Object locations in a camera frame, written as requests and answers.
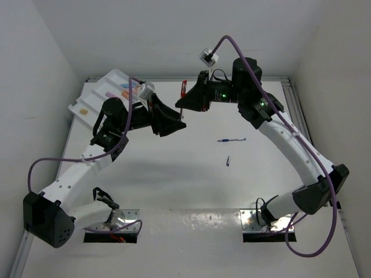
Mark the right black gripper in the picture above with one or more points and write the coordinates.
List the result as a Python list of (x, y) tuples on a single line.
[(198, 98)]

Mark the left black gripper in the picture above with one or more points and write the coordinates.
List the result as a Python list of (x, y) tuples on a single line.
[(156, 108)]

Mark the blue pen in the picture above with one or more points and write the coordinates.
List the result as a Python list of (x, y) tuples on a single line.
[(231, 140)]

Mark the purple pink highlighter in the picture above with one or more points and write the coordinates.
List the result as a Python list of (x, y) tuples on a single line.
[(109, 95)]

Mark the yellow eraser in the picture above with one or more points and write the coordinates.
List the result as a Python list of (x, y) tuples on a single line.
[(83, 111)]

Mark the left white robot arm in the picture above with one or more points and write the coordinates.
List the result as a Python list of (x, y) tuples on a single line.
[(50, 215)]

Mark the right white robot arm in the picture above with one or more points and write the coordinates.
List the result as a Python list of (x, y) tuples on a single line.
[(268, 116)]

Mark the white compartment tray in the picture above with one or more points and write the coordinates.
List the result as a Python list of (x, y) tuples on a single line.
[(92, 100)]

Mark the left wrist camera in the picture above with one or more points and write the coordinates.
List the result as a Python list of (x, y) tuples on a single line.
[(146, 90)]

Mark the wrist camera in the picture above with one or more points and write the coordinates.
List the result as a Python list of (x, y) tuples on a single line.
[(146, 90), (208, 58)]

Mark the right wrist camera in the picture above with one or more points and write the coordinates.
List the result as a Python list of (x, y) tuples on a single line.
[(208, 58)]

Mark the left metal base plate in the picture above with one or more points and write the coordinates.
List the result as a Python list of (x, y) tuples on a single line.
[(120, 221)]

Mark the metal base plate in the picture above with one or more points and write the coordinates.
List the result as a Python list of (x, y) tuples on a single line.
[(252, 222), (120, 221)]

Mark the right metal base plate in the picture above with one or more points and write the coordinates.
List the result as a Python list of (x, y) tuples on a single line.
[(252, 222)]

